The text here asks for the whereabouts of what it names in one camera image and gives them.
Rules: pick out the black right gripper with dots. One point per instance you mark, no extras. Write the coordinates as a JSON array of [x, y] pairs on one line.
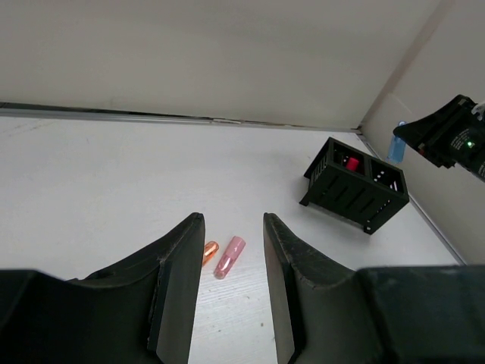
[[452, 135]]

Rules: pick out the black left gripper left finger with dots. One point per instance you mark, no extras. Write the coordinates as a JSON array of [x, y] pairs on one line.
[[140, 309]]

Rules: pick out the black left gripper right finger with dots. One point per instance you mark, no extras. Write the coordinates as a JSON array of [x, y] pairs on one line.
[[324, 312]]

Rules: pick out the blue translucent cap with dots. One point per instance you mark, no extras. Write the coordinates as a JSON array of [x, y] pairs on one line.
[[396, 150]]

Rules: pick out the pink cap black highlighter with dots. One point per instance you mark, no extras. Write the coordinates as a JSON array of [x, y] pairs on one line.
[[352, 164]]

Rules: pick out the orange translucent cap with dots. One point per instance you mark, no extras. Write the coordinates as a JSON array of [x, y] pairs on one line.
[[210, 250]]

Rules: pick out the pink translucent cap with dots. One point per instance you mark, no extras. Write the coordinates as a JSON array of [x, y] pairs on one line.
[[229, 257]]

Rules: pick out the black two-compartment organizer box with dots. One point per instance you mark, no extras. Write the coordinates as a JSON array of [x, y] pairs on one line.
[[369, 197]]

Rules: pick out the aluminium rail back edge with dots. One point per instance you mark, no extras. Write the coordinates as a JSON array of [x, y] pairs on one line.
[[25, 110]]

